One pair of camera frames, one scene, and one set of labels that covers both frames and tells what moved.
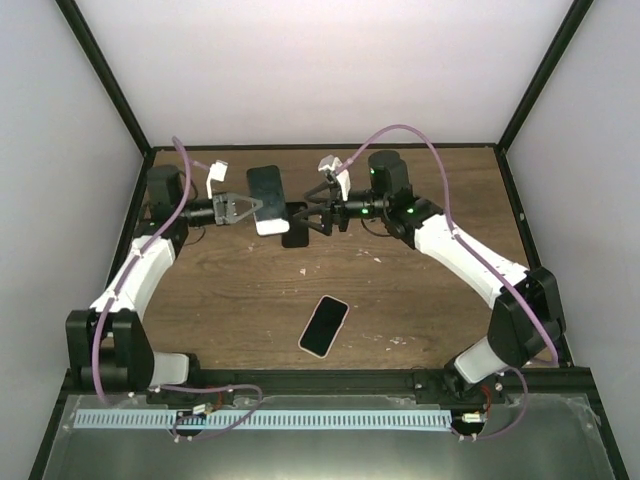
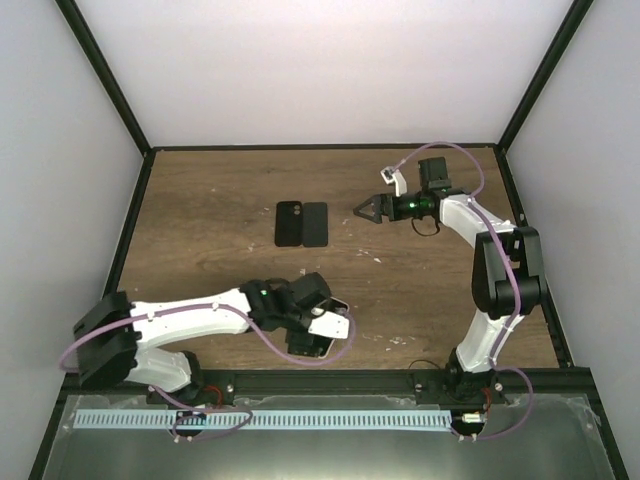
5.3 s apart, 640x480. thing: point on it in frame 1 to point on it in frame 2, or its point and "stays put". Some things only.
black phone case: x=298 y=234 stays put
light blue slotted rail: x=263 y=419 stays put
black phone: x=265 y=184 to x=315 y=224
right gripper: x=329 y=217 to x=380 y=201
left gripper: x=230 y=217 to x=303 y=345
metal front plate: x=532 y=437 stays put
